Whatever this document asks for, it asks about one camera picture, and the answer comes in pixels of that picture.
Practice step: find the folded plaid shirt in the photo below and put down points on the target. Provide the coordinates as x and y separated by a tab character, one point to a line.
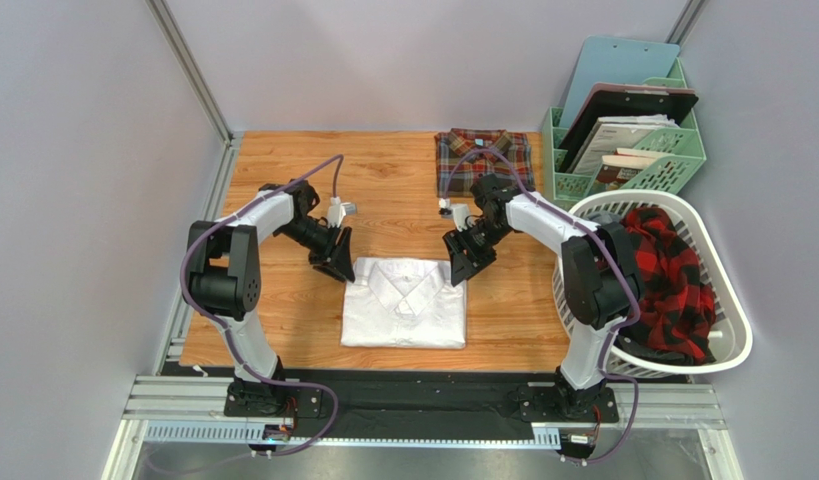
453	145

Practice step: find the red black plaid shirt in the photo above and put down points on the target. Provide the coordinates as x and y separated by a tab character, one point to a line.
678	308

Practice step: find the aluminium frame rail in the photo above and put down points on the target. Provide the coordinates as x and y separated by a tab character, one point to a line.
175	425

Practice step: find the black clipboard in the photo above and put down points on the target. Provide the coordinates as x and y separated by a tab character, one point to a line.
614	99

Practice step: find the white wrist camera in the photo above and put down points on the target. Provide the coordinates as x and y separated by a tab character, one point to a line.
338	210
458	213

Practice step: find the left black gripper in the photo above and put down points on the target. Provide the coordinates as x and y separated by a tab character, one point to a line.
340	266

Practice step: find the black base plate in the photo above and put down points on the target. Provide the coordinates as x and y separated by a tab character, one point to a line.
438	405

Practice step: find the white laundry basket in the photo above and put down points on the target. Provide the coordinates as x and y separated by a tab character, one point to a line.
730	338

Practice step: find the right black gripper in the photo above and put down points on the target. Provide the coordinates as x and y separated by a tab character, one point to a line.
468	244

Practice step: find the green desk organizer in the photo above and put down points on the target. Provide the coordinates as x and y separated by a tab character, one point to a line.
684	145

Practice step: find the white booklet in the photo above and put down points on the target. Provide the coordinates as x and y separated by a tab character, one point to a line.
612	132

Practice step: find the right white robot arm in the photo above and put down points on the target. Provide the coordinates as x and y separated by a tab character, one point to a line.
602	284

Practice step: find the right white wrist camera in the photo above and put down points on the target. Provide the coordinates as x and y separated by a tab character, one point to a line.
458	213

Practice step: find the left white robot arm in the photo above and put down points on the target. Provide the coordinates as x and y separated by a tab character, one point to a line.
221	274

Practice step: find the white long sleeve shirt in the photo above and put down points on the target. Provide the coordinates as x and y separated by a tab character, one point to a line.
404	303

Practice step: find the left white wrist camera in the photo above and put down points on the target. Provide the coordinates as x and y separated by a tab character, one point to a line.
338	210

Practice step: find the dark red book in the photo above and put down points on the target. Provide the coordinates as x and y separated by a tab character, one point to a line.
620	167

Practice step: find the blue clipboard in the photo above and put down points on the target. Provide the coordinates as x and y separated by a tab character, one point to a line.
605	59

